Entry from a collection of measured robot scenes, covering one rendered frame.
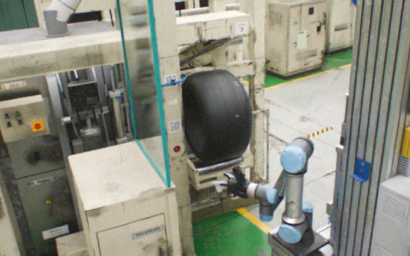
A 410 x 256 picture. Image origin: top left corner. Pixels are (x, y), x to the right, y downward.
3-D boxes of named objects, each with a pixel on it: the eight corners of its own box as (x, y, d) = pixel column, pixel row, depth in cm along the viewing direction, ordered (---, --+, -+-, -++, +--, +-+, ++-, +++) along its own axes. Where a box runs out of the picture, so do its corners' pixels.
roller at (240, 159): (196, 176, 269) (195, 170, 268) (193, 173, 273) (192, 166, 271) (243, 163, 282) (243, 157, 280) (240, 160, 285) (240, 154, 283)
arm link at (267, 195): (273, 208, 213) (273, 194, 210) (253, 203, 219) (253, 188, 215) (279, 200, 219) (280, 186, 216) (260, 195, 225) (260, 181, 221)
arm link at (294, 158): (308, 232, 222) (314, 139, 199) (298, 249, 210) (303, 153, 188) (286, 226, 228) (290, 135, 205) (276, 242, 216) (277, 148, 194)
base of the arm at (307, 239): (320, 240, 231) (321, 225, 227) (300, 250, 224) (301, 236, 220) (300, 226, 243) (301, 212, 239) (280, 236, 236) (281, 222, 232)
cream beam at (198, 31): (167, 49, 266) (165, 25, 260) (155, 42, 287) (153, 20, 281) (250, 36, 287) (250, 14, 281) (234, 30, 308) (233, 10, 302)
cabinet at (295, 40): (287, 81, 705) (289, 4, 653) (264, 74, 750) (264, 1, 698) (324, 70, 748) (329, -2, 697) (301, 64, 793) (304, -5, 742)
